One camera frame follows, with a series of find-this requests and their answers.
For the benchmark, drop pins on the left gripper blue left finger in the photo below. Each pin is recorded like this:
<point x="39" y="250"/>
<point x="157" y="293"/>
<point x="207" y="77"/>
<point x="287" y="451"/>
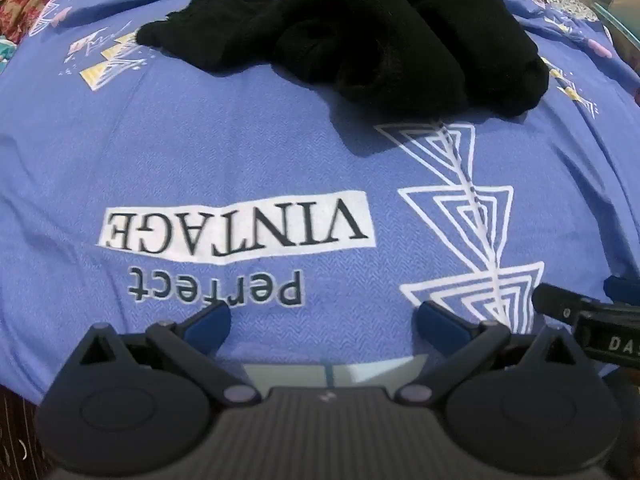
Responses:
<point x="187" y="347"/>

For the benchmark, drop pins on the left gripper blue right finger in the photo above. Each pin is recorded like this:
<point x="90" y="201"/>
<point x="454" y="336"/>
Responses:
<point x="466" y="348"/>

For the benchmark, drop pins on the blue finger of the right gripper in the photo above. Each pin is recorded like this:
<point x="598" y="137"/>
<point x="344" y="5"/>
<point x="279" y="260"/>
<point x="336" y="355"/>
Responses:
<point x="622" y="290"/>

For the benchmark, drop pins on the black pants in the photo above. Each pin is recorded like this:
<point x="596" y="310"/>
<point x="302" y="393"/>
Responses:
<point x="397" y="58"/>

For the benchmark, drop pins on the blue printed bedsheet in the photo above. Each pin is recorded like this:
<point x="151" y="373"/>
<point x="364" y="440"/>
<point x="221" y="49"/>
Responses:
<point x="136" y="188"/>

